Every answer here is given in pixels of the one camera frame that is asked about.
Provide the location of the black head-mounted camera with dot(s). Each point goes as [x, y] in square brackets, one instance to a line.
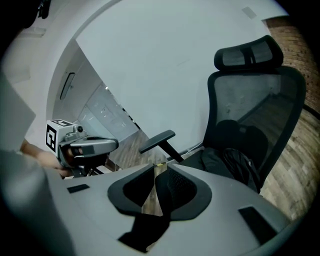
[43, 7]

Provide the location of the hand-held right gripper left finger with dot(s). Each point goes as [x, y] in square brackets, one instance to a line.
[95, 212]

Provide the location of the wall switch plate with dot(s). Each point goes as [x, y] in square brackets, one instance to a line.
[249, 12]

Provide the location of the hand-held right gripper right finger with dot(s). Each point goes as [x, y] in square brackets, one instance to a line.
[225, 212]

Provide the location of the person's left hand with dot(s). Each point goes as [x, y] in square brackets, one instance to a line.
[52, 162]

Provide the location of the person's left forearm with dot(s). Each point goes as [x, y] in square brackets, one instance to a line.
[30, 150]

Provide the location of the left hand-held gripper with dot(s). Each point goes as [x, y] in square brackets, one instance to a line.
[53, 135]

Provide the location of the black mesh office chair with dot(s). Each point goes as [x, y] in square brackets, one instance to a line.
[250, 100]

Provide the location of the yellow-black floor tape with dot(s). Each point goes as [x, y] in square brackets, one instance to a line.
[161, 165]

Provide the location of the glass partition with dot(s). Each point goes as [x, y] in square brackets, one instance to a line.
[105, 110]

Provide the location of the black bag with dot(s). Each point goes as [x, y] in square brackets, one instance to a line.
[240, 165]

